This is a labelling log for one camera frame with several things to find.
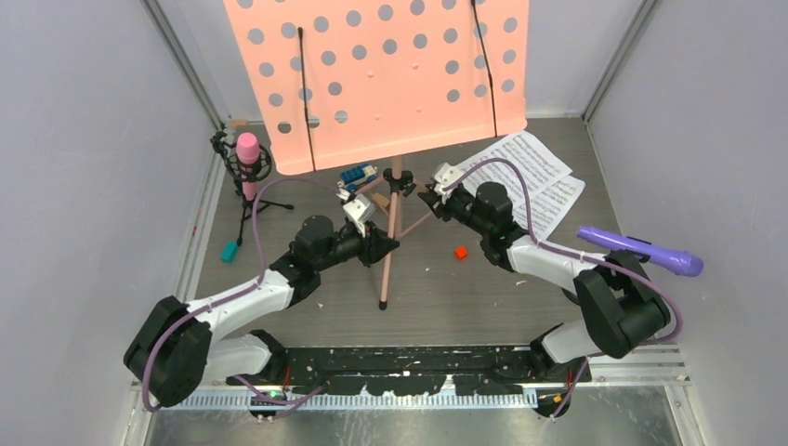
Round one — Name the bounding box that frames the slotted cable duct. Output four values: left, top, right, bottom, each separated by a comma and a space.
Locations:
171, 388, 538, 411

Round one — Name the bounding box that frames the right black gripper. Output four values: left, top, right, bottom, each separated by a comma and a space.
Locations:
420, 182, 492, 237

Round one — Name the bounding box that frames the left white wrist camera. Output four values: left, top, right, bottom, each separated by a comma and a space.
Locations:
336, 189, 375, 238

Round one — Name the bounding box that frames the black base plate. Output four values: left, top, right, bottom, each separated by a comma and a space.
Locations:
246, 346, 592, 396

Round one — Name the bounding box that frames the purple microphone on round base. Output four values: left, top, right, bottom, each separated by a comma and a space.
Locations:
575, 226, 704, 278

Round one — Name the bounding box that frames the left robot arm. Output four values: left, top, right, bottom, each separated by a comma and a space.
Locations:
123, 216, 400, 412

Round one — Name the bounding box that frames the pink microphone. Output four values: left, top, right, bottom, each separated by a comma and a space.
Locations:
210, 127, 295, 246

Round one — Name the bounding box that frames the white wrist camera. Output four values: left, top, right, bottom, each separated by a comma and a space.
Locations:
432, 163, 464, 203
336, 189, 375, 238

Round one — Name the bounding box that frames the blue white toy car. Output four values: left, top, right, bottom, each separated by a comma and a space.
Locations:
337, 164, 378, 193

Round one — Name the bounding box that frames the teal block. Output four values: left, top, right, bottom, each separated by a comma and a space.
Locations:
220, 241, 240, 264

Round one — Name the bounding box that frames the small wooden block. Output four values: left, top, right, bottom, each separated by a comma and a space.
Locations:
371, 193, 390, 213

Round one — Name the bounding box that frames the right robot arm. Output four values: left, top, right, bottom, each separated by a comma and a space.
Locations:
418, 182, 672, 382

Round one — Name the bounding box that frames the small red cube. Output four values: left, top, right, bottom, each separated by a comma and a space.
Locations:
453, 246, 469, 261

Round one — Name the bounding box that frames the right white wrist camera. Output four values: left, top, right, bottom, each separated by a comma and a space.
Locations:
432, 163, 464, 203

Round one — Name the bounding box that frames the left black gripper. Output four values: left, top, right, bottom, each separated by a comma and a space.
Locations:
314, 220, 398, 273

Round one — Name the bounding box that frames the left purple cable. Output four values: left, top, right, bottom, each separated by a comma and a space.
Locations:
141, 177, 346, 421

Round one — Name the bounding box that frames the sheet music page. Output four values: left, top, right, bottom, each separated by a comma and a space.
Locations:
530, 176, 585, 241
457, 130, 572, 202

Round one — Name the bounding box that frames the pink music stand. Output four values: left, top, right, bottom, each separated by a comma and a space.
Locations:
222, 0, 531, 311

